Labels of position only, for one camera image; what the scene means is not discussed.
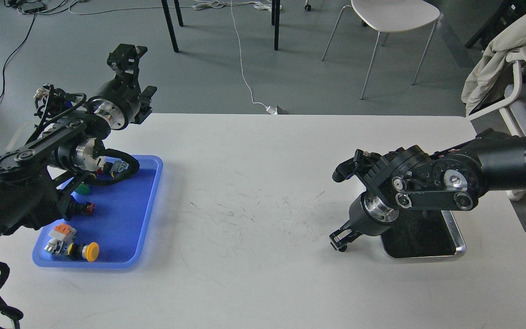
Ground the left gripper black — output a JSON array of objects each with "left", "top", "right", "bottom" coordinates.
[{"left": 90, "top": 44, "right": 157, "bottom": 130}]

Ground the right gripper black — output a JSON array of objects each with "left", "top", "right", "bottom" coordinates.
[{"left": 328, "top": 192, "right": 400, "bottom": 251}]

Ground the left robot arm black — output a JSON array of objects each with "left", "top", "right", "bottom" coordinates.
[{"left": 0, "top": 44, "right": 157, "bottom": 329}]

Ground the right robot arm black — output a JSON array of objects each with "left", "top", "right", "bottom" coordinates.
[{"left": 329, "top": 129, "right": 526, "bottom": 252}]

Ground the silver metal tray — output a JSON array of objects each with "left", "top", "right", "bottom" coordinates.
[{"left": 380, "top": 210, "right": 466, "bottom": 260}]

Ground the blue plastic tray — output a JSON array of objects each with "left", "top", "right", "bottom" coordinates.
[{"left": 32, "top": 155, "right": 163, "bottom": 269}]

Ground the black table leg left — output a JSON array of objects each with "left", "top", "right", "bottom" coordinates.
[{"left": 161, "top": 0, "right": 184, "bottom": 53}]

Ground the black table leg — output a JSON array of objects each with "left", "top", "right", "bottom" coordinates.
[
  {"left": 161, "top": 0, "right": 184, "bottom": 53},
  {"left": 271, "top": 0, "right": 280, "bottom": 51}
]

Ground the black square push button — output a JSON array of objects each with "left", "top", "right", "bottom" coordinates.
[{"left": 67, "top": 201, "right": 95, "bottom": 218}]

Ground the black table leg right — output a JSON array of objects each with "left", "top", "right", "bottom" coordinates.
[{"left": 271, "top": 0, "right": 280, "bottom": 51}]

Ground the orange grey terminal block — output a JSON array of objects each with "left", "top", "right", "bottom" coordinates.
[{"left": 48, "top": 223, "right": 77, "bottom": 243}]

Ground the white chair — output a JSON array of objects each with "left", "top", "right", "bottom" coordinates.
[{"left": 321, "top": 0, "right": 441, "bottom": 100}]

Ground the beige jacket on chair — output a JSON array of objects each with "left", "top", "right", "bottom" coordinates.
[{"left": 461, "top": 14, "right": 526, "bottom": 115}]

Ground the black switch contact block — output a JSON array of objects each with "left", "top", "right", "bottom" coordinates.
[{"left": 109, "top": 160, "right": 129, "bottom": 177}]

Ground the green push button switch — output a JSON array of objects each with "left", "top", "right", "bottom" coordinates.
[{"left": 74, "top": 183, "right": 91, "bottom": 195}]

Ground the white floor cable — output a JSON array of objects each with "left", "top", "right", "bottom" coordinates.
[{"left": 193, "top": 0, "right": 287, "bottom": 115}]

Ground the yellow push button switch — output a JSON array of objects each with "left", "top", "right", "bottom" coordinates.
[{"left": 44, "top": 241, "right": 100, "bottom": 262}]

